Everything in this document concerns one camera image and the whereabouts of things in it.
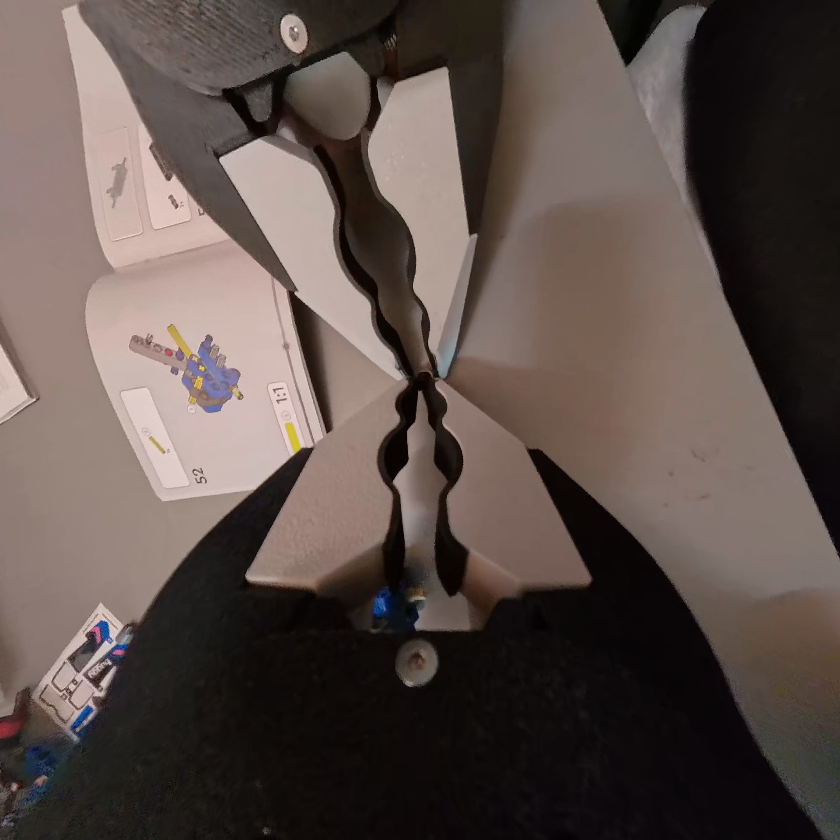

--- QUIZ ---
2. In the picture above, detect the pale fuzzy cloth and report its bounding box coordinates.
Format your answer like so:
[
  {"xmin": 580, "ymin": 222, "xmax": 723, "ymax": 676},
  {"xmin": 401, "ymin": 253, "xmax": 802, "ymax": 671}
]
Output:
[{"xmin": 625, "ymin": 7, "xmax": 721, "ymax": 278}]

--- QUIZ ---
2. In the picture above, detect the sticker sheet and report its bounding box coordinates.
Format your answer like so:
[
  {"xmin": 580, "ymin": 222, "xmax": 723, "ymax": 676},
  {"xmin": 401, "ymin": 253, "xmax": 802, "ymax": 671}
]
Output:
[{"xmin": 31, "ymin": 602, "xmax": 137, "ymax": 744}]

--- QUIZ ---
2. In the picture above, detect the open instruction booklet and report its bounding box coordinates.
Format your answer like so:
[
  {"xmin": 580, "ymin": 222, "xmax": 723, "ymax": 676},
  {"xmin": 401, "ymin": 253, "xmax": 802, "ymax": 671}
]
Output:
[{"xmin": 62, "ymin": 7, "xmax": 328, "ymax": 504}]

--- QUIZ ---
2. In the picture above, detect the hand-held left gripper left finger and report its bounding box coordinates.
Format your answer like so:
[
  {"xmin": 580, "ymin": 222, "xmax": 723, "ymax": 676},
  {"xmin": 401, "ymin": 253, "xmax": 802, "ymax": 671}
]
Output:
[{"xmin": 246, "ymin": 379, "xmax": 419, "ymax": 631}]

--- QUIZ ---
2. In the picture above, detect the thick printed leaflet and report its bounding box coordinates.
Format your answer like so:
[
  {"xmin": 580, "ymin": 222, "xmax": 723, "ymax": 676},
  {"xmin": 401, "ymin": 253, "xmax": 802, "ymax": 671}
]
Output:
[{"xmin": 0, "ymin": 315, "xmax": 40, "ymax": 425}]

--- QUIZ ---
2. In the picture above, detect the partly built toy car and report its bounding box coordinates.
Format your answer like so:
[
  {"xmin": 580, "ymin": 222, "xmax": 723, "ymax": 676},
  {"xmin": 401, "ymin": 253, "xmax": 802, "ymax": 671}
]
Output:
[{"xmin": 0, "ymin": 686, "xmax": 101, "ymax": 840}]

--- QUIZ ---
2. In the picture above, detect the blue toy brick assembly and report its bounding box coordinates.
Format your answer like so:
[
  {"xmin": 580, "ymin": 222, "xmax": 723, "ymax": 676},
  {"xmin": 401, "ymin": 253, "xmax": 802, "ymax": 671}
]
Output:
[{"xmin": 369, "ymin": 576, "xmax": 429, "ymax": 632}]

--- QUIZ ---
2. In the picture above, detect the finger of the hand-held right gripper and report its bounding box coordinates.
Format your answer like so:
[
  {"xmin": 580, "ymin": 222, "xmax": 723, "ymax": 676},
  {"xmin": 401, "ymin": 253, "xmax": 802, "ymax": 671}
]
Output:
[
  {"xmin": 361, "ymin": 67, "xmax": 479, "ymax": 382},
  {"xmin": 218, "ymin": 133, "xmax": 421, "ymax": 382}
]

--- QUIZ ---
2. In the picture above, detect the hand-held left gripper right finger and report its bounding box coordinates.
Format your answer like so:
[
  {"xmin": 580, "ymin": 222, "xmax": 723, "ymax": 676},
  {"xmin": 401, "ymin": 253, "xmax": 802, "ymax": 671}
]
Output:
[{"xmin": 425, "ymin": 379, "xmax": 593, "ymax": 631}]

